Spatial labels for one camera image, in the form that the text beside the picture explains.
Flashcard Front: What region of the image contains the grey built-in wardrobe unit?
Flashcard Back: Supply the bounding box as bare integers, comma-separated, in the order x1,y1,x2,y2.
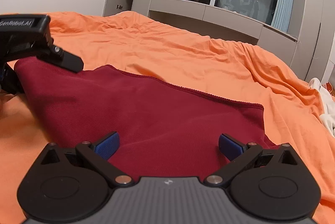
103,0,334,82

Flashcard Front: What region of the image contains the dark red knit sweater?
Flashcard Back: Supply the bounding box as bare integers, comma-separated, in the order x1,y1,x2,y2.
15,57,275,179

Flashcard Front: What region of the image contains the beige crumpled garment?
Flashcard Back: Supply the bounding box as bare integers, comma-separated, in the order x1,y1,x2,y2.
309,78,335,137

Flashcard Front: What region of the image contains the orange bed duvet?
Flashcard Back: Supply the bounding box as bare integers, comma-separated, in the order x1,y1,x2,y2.
1,11,334,223

